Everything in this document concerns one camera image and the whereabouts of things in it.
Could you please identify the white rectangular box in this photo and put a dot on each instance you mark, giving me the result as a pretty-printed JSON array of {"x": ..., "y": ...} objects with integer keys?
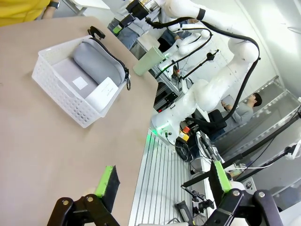
[{"x": 103, "y": 94}]

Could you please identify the black wristwatch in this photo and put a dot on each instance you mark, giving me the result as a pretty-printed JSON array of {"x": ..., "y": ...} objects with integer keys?
[{"x": 55, "y": 4}]

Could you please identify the black office chair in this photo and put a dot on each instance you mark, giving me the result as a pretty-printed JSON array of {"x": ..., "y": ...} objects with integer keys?
[{"x": 215, "y": 121}]

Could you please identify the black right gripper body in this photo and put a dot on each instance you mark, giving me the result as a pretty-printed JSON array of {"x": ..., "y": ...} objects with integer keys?
[{"x": 140, "y": 9}]

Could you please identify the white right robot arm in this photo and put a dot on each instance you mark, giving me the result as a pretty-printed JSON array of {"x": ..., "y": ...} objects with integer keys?
[{"x": 211, "y": 91}]

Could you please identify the aluminium slotted base plate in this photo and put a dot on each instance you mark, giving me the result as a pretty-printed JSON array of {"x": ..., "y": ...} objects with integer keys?
[{"x": 160, "y": 179}]

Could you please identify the yellow emergency stop button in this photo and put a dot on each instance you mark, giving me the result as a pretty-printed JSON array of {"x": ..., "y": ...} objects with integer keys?
[{"x": 185, "y": 133}]

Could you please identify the grey CAMPUS zipper pouch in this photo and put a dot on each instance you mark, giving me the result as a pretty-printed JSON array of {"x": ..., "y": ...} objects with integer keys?
[{"x": 98, "y": 63}]

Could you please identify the pale green plastic cup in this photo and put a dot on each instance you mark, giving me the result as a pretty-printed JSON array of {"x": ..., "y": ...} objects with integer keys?
[{"x": 148, "y": 62}]

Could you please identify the standing person in jeans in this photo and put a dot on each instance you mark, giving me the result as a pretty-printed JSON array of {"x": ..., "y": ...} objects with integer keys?
[{"x": 131, "y": 33}]

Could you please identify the white perforated plastic basket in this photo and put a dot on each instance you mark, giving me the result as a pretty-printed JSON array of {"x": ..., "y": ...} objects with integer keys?
[{"x": 58, "y": 94}]

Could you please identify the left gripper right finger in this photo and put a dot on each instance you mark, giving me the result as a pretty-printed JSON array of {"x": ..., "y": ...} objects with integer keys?
[{"x": 219, "y": 181}]

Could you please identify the person in yellow hoodie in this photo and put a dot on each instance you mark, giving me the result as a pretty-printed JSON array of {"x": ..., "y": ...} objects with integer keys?
[{"x": 18, "y": 11}]

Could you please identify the seated person grey sweater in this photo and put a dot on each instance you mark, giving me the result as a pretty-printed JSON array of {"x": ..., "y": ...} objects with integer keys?
[{"x": 244, "y": 113}]

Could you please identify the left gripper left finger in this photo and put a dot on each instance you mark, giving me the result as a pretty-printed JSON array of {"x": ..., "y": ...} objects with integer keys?
[{"x": 108, "y": 186}]

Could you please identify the person left hand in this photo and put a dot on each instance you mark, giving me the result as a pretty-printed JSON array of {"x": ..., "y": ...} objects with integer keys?
[{"x": 49, "y": 13}]

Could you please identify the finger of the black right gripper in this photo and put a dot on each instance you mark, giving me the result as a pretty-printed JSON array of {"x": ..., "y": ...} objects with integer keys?
[{"x": 125, "y": 22}]

